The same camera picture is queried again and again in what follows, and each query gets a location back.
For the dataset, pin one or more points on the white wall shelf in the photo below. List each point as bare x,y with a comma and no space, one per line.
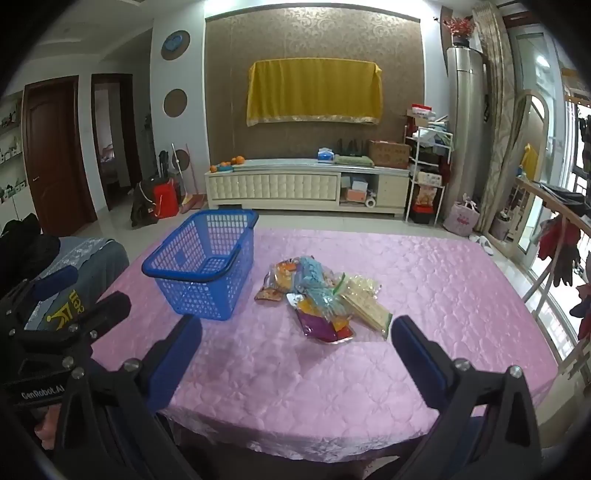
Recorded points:
9,152

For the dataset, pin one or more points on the cream television cabinet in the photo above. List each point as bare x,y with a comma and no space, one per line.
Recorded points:
277,187

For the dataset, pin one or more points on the blue tissue box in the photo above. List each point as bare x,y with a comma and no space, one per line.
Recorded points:
325,155

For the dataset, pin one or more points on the green folded cloth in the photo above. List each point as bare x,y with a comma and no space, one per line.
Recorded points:
353,161

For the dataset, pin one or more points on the orange box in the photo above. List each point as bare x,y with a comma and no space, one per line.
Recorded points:
355,196

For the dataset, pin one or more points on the brown cardboard box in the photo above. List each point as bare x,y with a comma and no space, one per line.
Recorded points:
388,154

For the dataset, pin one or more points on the round brown wall decoration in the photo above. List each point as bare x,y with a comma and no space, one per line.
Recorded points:
175,102

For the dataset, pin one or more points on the yellow cloth covered TV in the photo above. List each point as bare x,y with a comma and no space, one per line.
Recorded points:
314,92

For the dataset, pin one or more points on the vase of red flowers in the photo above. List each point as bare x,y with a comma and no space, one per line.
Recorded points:
459,27

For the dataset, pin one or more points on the person's left hand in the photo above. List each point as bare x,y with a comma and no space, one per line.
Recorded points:
45,422

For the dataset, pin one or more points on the pink quilted tablecloth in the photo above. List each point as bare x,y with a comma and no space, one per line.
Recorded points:
323,383

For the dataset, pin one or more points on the yellow snack packet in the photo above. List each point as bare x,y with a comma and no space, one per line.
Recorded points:
305,305

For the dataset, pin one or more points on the chair with grey cover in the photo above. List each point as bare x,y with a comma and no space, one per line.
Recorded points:
87,263

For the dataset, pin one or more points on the silver standing air conditioner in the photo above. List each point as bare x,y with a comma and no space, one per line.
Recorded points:
464,129

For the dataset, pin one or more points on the pink bag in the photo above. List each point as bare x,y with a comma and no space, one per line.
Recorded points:
459,218

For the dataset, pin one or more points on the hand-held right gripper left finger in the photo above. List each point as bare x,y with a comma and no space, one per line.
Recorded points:
178,364

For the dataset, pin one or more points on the long orange snack packet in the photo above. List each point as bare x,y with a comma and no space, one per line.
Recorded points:
284,268

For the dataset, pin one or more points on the black bag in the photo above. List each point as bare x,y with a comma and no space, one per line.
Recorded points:
142,205

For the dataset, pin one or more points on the gold patterned curtain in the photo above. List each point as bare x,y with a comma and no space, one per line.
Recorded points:
496,115

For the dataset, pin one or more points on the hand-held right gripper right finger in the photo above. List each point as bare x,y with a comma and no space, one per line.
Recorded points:
420,362

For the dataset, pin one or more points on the red bag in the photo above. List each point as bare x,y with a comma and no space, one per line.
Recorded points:
165,199

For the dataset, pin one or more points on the white metal rack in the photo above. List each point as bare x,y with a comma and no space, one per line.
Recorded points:
408,184

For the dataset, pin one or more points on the red broom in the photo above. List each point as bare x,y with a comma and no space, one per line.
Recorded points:
193,203

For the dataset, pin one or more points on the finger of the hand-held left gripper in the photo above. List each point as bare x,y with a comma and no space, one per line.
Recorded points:
55,280
104,310

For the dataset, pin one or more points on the purple snack packet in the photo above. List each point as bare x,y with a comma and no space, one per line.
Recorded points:
317,324

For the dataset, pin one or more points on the red garment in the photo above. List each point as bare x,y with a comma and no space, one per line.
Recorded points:
556,235

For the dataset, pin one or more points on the red gift box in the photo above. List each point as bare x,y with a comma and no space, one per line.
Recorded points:
427,201

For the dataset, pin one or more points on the brown wooden doorway frame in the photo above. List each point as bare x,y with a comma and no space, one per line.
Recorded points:
131,134

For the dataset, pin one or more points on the black garment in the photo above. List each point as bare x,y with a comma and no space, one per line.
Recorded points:
565,267

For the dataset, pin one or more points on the small orange square snack packet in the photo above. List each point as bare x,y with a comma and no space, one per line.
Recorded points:
269,291

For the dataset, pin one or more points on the light blue tube snack packet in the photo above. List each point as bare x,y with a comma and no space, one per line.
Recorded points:
314,270

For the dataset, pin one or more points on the brown wooden door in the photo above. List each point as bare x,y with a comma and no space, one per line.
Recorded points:
51,147

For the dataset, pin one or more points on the silver and red snack packet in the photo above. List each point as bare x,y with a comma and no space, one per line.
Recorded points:
292,299

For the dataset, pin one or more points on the clear zip bag of crackers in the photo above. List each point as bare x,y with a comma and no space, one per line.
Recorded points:
369,314

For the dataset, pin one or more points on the white slippers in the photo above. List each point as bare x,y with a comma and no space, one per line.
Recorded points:
482,243

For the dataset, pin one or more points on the blue plastic mesh basket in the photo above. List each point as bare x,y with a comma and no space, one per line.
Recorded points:
203,307

